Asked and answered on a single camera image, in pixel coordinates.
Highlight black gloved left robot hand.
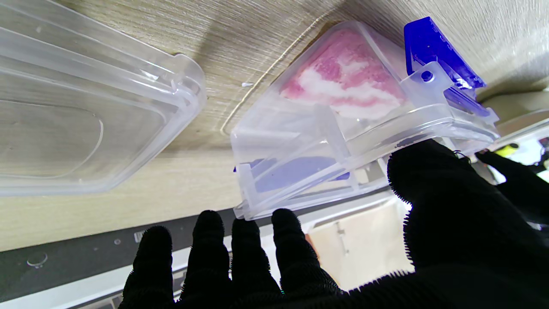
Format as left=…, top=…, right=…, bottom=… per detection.
left=475, top=150, right=549, bottom=224

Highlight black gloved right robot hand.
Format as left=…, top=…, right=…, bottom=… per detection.
left=118, top=139, right=549, bottom=309

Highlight clear container with blue clips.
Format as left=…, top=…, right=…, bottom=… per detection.
left=231, top=16, right=501, bottom=221

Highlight pink bacon slices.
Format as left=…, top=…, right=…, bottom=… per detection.
left=280, top=28, right=408, bottom=121

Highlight clear lid with blue label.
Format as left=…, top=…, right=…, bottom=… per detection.
left=0, top=0, right=207, bottom=197

